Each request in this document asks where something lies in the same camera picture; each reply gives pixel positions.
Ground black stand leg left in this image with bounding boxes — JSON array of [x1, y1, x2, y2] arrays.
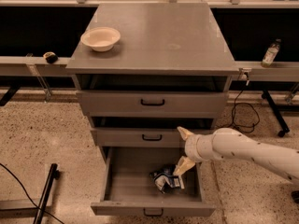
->
[[33, 163, 59, 224]]

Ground grey bottom drawer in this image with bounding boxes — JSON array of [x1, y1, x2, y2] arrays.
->
[[91, 147, 215, 217]]

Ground grey rail frame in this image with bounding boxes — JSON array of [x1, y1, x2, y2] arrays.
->
[[0, 56, 299, 82]]

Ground clear plastic bottle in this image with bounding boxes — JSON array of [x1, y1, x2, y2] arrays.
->
[[261, 39, 281, 67]]

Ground grey drawer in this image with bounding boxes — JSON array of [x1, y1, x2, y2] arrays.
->
[[77, 91, 228, 119], [91, 147, 215, 217], [91, 128, 185, 147]]

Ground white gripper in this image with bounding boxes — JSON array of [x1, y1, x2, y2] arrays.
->
[[173, 126, 214, 175]]

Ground black tape measure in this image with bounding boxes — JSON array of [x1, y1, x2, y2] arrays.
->
[[43, 51, 58, 63]]

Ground white bowl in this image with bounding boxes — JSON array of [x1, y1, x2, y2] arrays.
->
[[80, 27, 121, 52]]

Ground blue chip bag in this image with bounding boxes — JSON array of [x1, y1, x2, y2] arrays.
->
[[149, 164, 185, 193]]

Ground black power cable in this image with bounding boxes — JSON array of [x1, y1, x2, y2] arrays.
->
[[218, 79, 261, 134]]

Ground grey middle drawer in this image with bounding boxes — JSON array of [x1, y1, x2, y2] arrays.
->
[[91, 128, 185, 147]]

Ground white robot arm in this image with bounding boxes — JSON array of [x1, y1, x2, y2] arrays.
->
[[173, 127, 299, 185]]

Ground white wall plug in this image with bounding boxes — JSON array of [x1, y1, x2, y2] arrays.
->
[[238, 68, 251, 80]]

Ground grey drawer cabinet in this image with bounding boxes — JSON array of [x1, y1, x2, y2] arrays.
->
[[64, 2, 240, 166]]

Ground black floor cable left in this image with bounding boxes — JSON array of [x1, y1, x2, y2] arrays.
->
[[0, 162, 64, 224]]

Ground grey top drawer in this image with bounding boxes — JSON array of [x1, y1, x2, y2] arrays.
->
[[77, 91, 228, 119]]

